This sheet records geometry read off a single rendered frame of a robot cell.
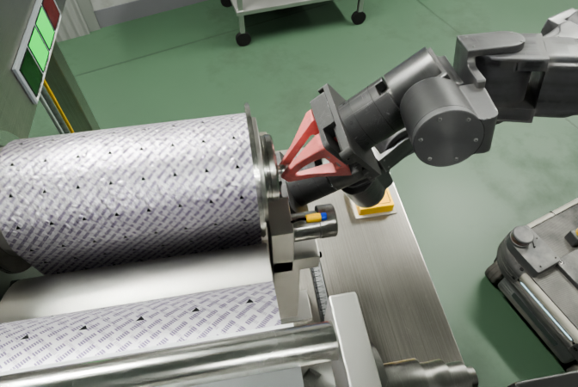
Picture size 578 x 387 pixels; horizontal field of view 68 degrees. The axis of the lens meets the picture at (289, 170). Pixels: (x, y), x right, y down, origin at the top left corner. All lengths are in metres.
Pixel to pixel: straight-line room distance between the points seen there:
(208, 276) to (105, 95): 2.24
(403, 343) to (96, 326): 0.59
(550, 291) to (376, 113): 1.36
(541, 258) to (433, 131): 1.38
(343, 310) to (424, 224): 1.81
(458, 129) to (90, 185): 0.33
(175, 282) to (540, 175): 2.08
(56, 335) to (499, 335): 1.71
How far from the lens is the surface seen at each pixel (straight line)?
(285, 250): 0.52
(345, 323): 0.18
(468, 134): 0.38
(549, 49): 0.46
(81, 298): 0.46
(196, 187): 0.42
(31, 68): 0.80
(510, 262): 1.72
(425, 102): 0.38
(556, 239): 1.85
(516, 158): 2.37
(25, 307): 0.48
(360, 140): 0.45
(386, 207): 0.86
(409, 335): 0.78
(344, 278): 0.80
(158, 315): 0.25
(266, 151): 0.44
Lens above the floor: 1.62
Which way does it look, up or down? 52 degrees down
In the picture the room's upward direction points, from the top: straight up
